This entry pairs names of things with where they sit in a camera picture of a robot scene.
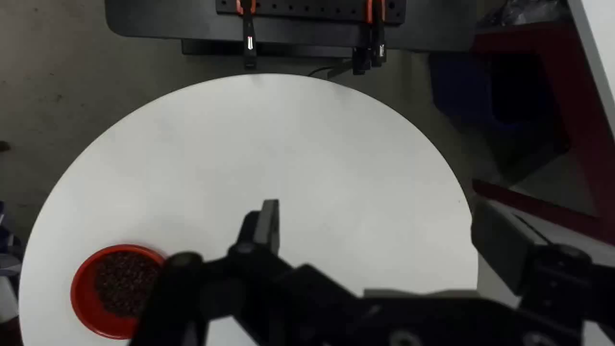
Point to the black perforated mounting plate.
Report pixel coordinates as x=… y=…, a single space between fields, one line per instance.
x=424 y=25

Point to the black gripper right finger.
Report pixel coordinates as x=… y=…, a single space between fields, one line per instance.
x=526 y=263

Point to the orange black clamp right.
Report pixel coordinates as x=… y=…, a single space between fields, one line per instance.
x=372 y=51

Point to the red bowl of coffee beans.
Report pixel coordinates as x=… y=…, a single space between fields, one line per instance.
x=110 y=288

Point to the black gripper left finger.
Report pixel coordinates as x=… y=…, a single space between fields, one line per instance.
x=260 y=228

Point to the red metal shelf frame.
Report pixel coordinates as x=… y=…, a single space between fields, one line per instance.
x=581 y=115

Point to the orange black clamp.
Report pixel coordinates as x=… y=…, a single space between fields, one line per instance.
x=247 y=7
x=372 y=51

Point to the orange black clamp left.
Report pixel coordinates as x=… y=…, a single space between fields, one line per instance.
x=247 y=7

